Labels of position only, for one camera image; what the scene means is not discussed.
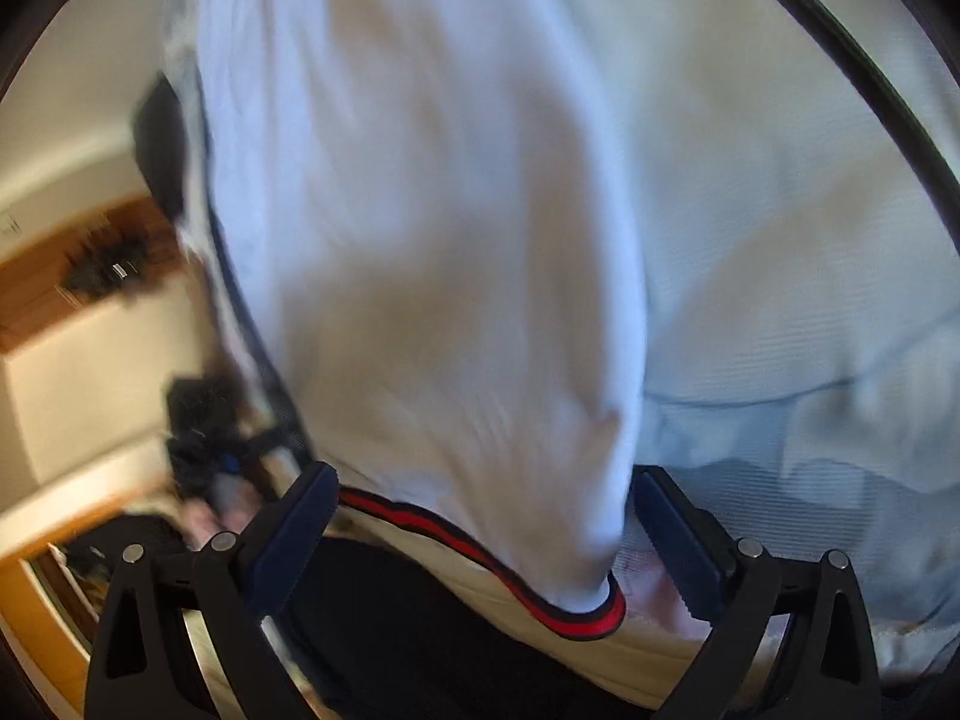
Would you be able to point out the dark hanging bag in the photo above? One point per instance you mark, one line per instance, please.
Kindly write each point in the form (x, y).
(105, 270)

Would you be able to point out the wooden furniture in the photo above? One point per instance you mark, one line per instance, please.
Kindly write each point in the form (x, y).
(30, 630)

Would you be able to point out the white shorts black mesh stripes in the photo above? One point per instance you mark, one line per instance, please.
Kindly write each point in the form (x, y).
(420, 240)

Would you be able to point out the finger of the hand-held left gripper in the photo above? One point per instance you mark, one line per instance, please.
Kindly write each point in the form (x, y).
(270, 441)

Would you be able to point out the patterned pastel bedsheet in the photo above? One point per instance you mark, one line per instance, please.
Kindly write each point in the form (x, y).
(787, 240)

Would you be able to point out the person's left hand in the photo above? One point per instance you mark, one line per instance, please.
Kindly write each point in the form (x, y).
(225, 510)

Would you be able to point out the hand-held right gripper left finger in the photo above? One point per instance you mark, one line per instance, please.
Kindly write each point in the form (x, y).
(292, 532)

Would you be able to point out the wooden door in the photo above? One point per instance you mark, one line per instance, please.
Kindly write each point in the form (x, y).
(37, 292)

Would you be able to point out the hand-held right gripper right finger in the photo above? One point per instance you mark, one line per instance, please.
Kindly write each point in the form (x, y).
(679, 540)

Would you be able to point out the white light switch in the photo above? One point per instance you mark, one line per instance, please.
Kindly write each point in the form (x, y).
(9, 225)

